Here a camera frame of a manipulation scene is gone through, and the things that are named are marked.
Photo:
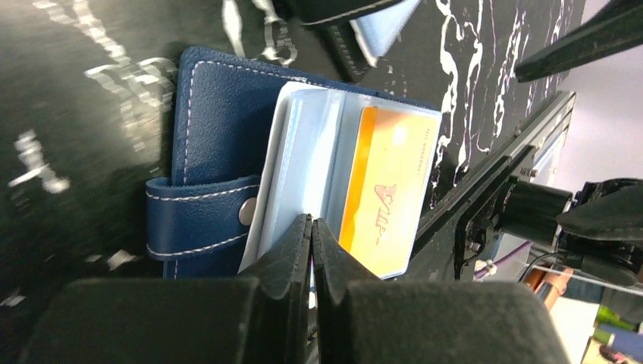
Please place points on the black card holder open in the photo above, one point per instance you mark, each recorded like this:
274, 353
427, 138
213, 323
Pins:
357, 33

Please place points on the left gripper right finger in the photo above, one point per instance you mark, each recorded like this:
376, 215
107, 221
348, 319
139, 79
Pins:
363, 319

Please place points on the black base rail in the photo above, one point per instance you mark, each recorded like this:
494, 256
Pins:
463, 225

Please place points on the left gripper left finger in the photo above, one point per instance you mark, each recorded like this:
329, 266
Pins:
258, 316

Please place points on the navy blue card holder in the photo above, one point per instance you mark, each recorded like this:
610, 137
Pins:
255, 145

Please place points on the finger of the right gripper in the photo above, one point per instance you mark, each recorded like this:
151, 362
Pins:
610, 210
615, 28

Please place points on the orange VIP card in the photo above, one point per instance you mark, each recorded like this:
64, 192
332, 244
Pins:
388, 181

